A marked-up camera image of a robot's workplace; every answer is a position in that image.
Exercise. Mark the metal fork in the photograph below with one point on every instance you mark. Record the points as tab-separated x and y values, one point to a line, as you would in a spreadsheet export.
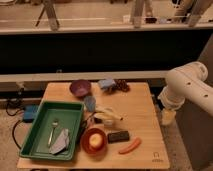
54	125

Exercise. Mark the yellow banana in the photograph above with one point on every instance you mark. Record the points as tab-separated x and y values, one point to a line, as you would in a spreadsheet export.
106	114

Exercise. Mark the orange bowl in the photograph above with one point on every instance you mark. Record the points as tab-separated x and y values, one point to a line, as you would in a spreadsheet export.
85	142

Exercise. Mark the black handled brush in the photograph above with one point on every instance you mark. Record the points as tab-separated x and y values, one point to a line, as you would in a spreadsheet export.
85	124

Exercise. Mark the orange carrot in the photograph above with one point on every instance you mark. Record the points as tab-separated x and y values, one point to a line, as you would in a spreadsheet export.
131	147

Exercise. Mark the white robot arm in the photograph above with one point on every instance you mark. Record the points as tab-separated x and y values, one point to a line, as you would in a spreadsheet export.
185	82

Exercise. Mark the grey folded cloth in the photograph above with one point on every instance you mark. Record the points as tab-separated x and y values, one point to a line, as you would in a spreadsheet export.
60	143

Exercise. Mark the dark grape bunch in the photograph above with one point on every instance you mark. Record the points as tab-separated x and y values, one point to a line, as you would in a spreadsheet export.
120	85

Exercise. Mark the purple bowl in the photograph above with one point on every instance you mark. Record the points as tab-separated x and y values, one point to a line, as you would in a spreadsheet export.
80	88

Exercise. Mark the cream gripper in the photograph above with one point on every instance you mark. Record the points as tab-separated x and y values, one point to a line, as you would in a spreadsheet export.
168	116

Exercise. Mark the blue power box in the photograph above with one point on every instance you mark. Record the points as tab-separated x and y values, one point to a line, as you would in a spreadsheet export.
30	113

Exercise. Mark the yellow apple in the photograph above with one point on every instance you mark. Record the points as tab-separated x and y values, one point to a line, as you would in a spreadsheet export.
95	141

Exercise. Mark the blue sponge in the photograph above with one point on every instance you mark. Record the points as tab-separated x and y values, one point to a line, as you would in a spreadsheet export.
106	83

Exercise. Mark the black rectangular block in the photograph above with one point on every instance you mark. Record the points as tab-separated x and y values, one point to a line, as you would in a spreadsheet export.
120	136

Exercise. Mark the green plastic tray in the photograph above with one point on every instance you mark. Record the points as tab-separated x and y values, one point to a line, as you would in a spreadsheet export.
52	120

